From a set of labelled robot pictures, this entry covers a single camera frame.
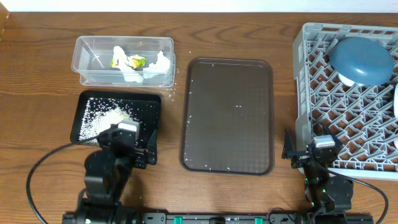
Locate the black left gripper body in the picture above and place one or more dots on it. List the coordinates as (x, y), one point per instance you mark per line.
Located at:
(139, 162)

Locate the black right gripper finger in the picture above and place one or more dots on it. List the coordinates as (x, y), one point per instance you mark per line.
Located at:
(326, 131)
(288, 149)

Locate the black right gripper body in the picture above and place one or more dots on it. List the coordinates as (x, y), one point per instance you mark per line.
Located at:
(301, 158)

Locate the light blue bowl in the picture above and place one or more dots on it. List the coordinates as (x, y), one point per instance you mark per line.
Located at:
(347, 81)

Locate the white rice pile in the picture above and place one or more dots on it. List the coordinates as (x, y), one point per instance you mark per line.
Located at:
(100, 113)

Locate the mint green bowl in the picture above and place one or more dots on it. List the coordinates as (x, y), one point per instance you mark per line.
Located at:
(395, 104)

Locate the white napkin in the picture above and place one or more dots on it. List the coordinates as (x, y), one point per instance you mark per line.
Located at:
(162, 65)
(128, 73)

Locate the dark blue plate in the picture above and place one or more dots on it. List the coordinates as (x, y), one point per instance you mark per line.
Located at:
(362, 60)

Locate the yellow green snack wrapper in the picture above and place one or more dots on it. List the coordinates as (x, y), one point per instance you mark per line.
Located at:
(133, 62)

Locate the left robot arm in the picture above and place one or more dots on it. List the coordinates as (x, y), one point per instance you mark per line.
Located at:
(107, 173)

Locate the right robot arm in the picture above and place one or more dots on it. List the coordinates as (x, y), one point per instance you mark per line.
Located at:
(330, 195)

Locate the grey dishwasher rack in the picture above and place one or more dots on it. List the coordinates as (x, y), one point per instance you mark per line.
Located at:
(361, 117)

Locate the black plastic bin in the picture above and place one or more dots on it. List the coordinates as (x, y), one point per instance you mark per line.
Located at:
(146, 108)

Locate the dark brown serving tray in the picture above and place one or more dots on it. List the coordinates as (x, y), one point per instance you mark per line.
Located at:
(228, 119)

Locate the clear plastic bin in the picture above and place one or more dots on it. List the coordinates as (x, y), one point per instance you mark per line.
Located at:
(92, 55)

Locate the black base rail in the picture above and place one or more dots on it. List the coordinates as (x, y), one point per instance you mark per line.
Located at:
(161, 218)

